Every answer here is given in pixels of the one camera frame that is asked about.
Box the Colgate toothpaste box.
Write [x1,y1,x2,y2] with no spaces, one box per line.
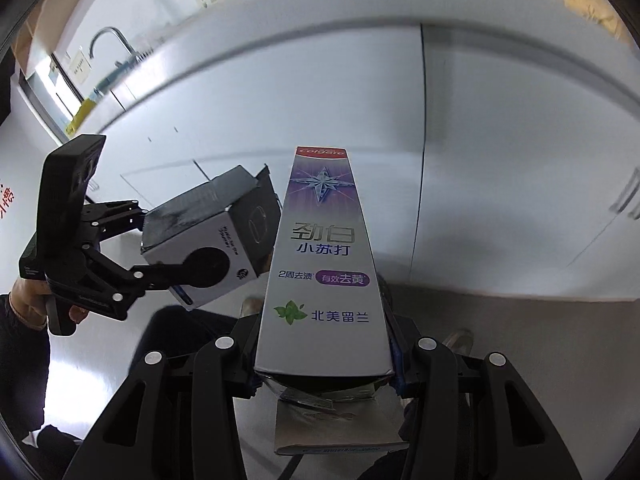
[255,146,393,378]

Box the black small carton box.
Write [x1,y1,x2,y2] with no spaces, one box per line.
[141,166,281,310]

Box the person's left forearm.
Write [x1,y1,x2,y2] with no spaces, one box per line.
[0,295,50,441]

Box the chrome kitchen faucet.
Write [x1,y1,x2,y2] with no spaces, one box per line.
[88,26,140,65]

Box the person's left hand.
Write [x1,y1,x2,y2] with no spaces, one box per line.
[9,278,52,330]

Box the beige sneaker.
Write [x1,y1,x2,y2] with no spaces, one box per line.
[442,328,474,356]

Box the yellow cloth bundle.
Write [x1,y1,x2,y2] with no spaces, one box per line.
[65,99,96,139]

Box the yellow paper shopping bag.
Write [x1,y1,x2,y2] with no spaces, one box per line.
[563,0,634,46]

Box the paper wall notice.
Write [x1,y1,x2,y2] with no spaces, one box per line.
[67,50,92,87]

